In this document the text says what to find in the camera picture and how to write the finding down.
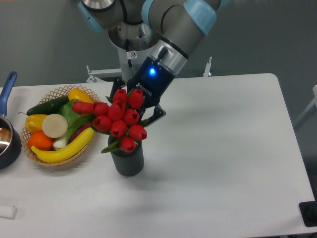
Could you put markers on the green cucumber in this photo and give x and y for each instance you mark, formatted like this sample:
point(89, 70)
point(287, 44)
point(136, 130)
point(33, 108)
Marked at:
point(47, 108)

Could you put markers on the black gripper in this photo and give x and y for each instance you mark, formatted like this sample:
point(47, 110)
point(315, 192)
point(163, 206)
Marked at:
point(153, 79)

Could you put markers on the dark pot with blue handle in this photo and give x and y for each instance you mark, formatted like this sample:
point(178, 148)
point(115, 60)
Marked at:
point(10, 143)

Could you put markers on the white frame at right edge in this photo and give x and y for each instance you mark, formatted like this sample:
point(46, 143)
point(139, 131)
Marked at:
point(307, 112)

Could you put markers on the white metal robot stand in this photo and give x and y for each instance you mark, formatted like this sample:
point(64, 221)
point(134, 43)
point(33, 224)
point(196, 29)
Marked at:
point(129, 61)

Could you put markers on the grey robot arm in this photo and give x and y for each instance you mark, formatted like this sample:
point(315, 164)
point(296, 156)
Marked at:
point(154, 39)

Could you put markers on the red tulip bouquet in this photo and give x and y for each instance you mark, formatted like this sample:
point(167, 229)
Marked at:
point(120, 119)

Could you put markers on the black device at table edge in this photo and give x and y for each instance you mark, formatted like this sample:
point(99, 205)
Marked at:
point(309, 213)

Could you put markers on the yellow bell pepper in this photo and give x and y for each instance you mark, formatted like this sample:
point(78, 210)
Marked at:
point(33, 123)

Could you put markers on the orange fruit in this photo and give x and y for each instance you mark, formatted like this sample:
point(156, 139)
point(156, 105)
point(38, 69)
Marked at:
point(40, 141)

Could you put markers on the woven wicker basket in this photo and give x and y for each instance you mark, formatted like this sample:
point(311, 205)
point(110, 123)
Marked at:
point(57, 93)

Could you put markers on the white cylinder object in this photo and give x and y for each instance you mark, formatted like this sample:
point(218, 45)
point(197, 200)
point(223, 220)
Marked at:
point(7, 211)

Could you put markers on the green bok choy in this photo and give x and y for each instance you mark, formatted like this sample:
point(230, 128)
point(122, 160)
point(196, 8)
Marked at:
point(73, 125)

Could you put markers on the yellow squash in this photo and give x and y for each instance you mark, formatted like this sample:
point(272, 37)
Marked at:
point(79, 94)

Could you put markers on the yellow banana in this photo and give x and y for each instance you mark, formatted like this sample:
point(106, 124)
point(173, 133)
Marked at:
point(72, 149)

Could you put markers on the beige round disc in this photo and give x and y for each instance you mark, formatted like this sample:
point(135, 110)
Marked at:
point(54, 126)

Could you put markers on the dark grey ribbed vase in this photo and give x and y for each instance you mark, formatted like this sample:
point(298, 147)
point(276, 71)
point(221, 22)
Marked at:
point(129, 164)

